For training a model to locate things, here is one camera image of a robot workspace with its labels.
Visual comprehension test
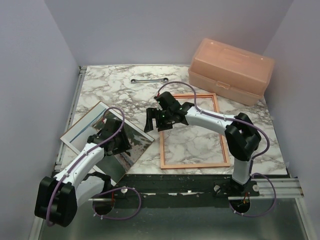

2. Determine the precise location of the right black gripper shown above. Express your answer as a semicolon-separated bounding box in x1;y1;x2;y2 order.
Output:
144;107;174;132

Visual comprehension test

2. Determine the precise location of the landscape photo print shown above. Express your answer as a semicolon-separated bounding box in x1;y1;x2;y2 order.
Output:
60;101;154;183

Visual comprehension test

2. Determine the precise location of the red wooden picture frame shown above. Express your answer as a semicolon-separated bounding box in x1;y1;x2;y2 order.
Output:
158;92;231;171

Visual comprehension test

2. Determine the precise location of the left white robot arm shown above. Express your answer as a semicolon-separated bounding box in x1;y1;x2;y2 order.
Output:
34;118;132;227

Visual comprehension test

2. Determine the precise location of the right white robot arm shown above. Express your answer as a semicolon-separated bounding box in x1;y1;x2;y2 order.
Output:
144;91;262;196

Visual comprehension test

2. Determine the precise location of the silver ratchet wrench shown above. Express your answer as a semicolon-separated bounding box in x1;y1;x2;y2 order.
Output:
130;77;169;84

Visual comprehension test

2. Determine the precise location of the pink plastic storage box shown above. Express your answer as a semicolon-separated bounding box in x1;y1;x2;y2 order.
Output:
188;38;275;106

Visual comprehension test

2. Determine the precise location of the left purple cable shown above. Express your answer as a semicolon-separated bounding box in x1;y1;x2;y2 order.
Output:
46;106;142;227

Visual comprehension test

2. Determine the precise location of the purple cable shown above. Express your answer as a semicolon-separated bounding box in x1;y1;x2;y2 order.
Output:
156;81;278;218
46;106;142;227

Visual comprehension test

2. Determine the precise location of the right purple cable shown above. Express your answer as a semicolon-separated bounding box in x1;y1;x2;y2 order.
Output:
156;81;278;218

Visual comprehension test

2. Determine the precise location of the aluminium frame rail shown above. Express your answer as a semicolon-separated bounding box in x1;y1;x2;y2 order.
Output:
27;66;87;240

